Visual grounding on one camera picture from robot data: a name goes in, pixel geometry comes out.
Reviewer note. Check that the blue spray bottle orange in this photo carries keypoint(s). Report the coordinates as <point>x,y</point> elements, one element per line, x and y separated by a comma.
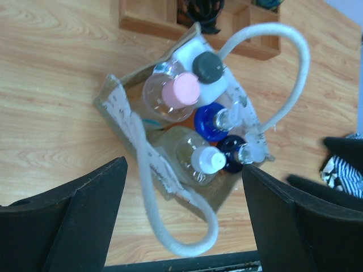
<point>214,121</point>

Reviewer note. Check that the black rolled sock behind bag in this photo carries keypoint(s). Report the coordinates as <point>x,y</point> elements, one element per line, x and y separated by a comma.
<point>204,12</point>

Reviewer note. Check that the white bottle grey cap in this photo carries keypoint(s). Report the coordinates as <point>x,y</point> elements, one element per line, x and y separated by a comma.
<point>198,57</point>

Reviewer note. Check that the dark green rolled sock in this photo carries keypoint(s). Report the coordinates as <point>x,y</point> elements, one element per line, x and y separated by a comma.
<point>271,5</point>

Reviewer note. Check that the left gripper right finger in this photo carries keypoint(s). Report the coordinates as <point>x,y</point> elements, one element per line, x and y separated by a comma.
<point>296,231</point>

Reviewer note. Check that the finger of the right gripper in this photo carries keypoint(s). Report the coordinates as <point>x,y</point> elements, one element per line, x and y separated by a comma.
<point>347,149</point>
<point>325,193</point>

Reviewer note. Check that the black white striped cloth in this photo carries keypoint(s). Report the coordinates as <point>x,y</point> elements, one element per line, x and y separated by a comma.
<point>340,175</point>

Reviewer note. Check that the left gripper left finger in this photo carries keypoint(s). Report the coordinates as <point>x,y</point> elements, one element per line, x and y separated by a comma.
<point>67,228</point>

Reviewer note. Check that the wooden compartment tray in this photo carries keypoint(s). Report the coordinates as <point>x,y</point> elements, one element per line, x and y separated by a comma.
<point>218,20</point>

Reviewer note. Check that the pink cap clear bottle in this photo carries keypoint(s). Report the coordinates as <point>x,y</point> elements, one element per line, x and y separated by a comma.
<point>169,94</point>

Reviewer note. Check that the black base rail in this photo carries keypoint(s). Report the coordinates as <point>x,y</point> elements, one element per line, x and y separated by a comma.
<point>240,261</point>

